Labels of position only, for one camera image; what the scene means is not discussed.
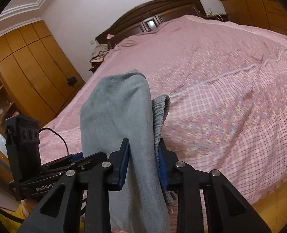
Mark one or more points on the wooden wardrobe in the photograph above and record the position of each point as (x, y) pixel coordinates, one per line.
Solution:
(33, 75)

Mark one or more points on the grey fleece pants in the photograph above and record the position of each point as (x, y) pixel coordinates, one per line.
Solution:
(119, 107)

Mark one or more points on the wooden drawer cabinet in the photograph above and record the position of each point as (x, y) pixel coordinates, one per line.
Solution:
(267, 14)

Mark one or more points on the dark wooden headboard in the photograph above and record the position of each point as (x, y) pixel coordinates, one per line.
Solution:
(147, 17)

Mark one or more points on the pile of clothes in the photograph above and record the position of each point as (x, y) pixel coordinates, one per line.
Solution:
(97, 56)

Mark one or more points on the pink floral bedspread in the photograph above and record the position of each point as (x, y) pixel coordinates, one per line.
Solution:
(227, 85)

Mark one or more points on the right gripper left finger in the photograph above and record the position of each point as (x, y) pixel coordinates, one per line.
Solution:
(76, 192)

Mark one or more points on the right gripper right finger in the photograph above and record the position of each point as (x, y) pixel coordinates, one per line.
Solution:
(207, 202)

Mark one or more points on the yellow floor mat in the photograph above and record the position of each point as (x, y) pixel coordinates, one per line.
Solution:
(21, 212)

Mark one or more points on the black wardrobe handle device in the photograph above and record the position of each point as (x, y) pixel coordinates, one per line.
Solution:
(71, 81)

